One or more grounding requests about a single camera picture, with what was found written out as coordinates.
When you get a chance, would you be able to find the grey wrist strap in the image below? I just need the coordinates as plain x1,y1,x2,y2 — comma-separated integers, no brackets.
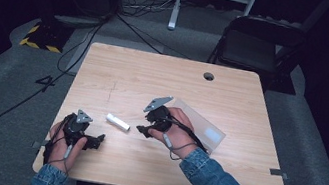
159,132,198,164
46,140,75,174

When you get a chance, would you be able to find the looped black floor cable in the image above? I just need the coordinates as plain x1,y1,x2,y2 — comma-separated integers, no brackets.
54,19,102,80

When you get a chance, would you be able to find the person's left hand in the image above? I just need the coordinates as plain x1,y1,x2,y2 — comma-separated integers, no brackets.
43,119,91,174

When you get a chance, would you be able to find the person's right hand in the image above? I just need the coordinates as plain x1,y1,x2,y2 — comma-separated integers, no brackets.
145,104,204,162

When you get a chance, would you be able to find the grey tape piece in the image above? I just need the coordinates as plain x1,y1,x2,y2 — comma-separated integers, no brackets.
268,167,289,181
30,138,51,152

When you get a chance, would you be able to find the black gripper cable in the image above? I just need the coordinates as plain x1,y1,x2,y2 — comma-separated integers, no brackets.
163,115,216,155
40,115,69,167

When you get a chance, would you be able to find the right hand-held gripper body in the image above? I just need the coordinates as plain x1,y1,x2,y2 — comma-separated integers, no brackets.
140,92,178,133

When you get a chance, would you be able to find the grey flat stand base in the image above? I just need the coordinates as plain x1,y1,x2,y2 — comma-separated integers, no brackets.
53,10,106,31

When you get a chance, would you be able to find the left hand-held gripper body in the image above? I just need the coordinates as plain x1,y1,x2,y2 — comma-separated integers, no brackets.
62,107,96,145

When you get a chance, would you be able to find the black yellow striped base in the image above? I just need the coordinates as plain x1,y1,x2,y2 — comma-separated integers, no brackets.
18,16,75,55

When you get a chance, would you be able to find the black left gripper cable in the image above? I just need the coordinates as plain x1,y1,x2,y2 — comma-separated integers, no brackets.
40,115,69,167

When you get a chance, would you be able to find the clear plastic pencil case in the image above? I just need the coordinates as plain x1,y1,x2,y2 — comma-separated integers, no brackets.
165,97,231,157

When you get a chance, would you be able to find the bundle of floor cables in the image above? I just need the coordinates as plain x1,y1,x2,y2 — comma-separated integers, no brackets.
118,0,184,26

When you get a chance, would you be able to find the white eraser stick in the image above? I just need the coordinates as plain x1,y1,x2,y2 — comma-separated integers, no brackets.
103,112,133,132

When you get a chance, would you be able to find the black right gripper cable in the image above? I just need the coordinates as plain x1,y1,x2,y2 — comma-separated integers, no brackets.
163,115,216,155

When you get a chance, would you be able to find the white metal stand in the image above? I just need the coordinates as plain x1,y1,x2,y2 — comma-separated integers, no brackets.
166,0,260,44

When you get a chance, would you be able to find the black folding chair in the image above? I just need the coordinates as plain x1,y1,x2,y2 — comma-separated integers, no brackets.
203,9,310,97

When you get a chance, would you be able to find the straight black floor cable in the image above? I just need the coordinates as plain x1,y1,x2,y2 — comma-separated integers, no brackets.
110,12,169,55

